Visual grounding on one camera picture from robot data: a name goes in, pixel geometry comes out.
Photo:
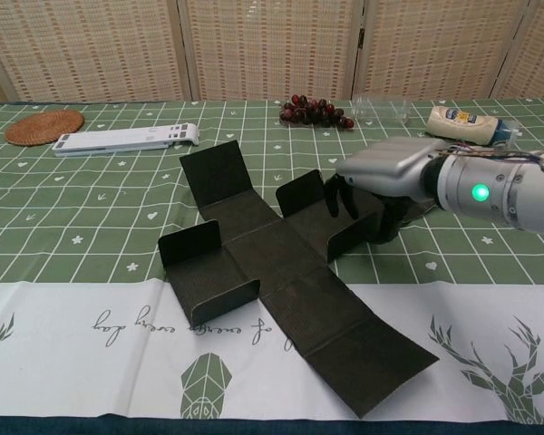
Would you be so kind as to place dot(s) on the round woven rattan coaster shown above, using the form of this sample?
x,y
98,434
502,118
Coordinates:
x,y
43,129

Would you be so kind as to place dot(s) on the black foldable cardboard box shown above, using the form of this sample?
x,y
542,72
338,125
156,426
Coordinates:
x,y
290,272

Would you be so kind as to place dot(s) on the mayonnaise squeeze bottle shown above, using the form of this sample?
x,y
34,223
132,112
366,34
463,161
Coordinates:
x,y
462,124

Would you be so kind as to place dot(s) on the clear plastic cup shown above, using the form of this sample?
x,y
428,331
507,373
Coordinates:
x,y
381,109

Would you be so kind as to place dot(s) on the white folding laptop stand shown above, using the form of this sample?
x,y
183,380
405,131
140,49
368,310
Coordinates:
x,y
122,138

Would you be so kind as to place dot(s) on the green checked deer tablecloth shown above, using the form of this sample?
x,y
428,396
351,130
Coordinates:
x,y
95,217

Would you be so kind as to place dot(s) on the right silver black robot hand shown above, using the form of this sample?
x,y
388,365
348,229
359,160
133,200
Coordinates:
x,y
385,167

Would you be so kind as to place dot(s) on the bunch of dark red grapes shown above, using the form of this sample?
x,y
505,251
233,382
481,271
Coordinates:
x,y
313,113

